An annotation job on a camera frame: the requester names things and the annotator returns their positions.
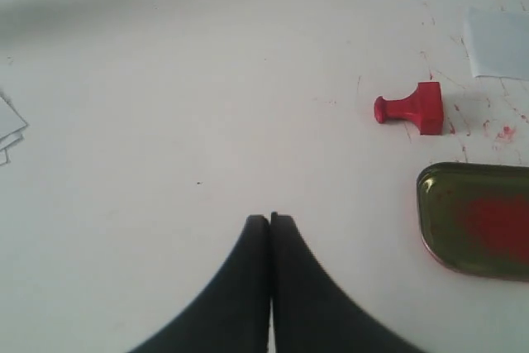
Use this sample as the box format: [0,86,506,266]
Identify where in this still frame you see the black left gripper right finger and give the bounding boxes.
[270,212,420,352]

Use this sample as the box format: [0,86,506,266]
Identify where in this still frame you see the white paper stack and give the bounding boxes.
[1,91,28,166]

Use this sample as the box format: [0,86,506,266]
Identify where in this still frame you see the gold tin lid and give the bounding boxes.
[417,162,528,281]

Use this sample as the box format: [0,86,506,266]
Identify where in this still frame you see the white paper sheet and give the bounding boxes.
[463,7,528,81]

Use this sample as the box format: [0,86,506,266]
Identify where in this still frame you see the red rubber stamp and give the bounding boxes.
[374,81,445,136]

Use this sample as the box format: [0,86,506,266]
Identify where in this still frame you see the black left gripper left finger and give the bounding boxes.
[133,215,271,352]

